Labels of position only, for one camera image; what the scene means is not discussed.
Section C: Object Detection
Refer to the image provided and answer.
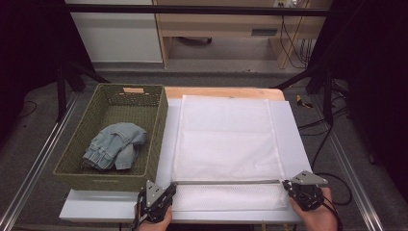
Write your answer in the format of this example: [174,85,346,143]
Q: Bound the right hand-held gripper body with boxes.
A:
[290,169,329,212]

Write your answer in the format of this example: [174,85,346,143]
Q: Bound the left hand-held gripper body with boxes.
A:
[138,179,173,224]

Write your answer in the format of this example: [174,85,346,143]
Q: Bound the light blue denim jeans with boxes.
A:
[82,122,149,171]

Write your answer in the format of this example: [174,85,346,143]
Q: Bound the white mesh laundry bag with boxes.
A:
[170,93,290,213]

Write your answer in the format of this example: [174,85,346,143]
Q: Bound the green woven basket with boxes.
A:
[53,83,169,193]

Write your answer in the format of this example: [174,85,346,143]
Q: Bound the person's left hand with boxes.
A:
[133,205,174,231]

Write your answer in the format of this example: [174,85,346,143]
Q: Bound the person's right hand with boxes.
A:
[288,187,339,231]

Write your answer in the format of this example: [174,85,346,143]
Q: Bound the white board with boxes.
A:
[59,97,314,224]

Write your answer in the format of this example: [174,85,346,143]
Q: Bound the yellow and black tool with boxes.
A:
[295,93,315,109]

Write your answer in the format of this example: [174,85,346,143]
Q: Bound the black metal stand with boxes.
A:
[270,62,335,125]
[55,60,111,122]

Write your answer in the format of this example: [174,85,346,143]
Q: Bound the black curtain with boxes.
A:
[0,0,94,145]
[307,0,408,203]

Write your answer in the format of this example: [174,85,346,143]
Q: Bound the dark chair base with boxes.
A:
[177,36,214,46]

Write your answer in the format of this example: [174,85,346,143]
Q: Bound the white cabinet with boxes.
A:
[64,0,164,64]

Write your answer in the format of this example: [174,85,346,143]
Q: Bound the light wooden desk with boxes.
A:
[152,0,333,70]

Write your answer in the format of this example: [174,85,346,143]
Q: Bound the black horizontal bar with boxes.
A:
[65,4,347,17]

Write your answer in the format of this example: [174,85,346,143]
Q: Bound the white power strip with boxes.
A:
[272,0,300,9]

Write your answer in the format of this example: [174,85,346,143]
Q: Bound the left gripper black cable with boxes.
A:
[129,192,144,231]

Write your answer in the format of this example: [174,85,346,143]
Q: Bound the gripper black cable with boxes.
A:
[321,195,344,231]
[129,192,144,231]

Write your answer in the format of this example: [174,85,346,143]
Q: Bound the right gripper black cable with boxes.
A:
[321,195,344,231]

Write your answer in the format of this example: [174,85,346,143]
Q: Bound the aluminium rail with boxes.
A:
[309,95,386,231]
[0,94,80,231]

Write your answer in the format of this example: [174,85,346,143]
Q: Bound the hanging black cables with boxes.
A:
[279,14,318,70]

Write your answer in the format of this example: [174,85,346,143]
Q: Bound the thin black floor cable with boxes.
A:
[17,100,38,120]

